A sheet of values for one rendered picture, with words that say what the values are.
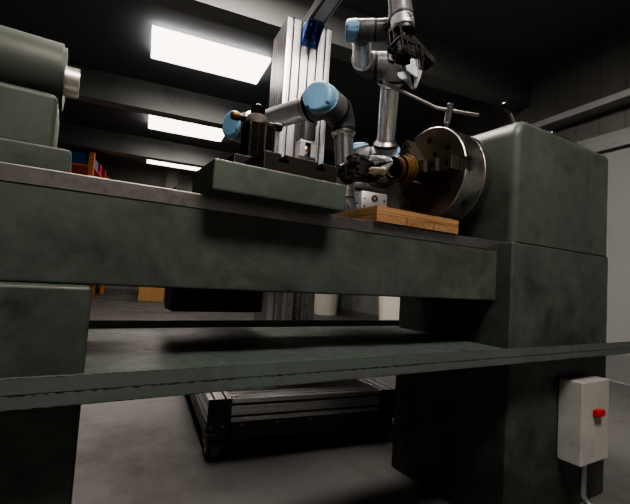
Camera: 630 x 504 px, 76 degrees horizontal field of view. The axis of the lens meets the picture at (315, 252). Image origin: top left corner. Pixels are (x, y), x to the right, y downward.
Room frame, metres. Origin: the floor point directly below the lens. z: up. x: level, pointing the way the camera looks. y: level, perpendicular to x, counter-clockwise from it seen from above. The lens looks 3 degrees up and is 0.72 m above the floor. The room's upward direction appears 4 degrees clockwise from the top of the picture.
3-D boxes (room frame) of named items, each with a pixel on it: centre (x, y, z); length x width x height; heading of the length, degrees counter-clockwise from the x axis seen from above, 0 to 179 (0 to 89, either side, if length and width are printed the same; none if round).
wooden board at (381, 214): (1.22, -0.18, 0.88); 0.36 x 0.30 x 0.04; 31
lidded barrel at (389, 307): (5.65, -1.17, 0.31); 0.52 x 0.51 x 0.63; 113
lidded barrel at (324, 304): (7.90, -0.27, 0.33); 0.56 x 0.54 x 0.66; 24
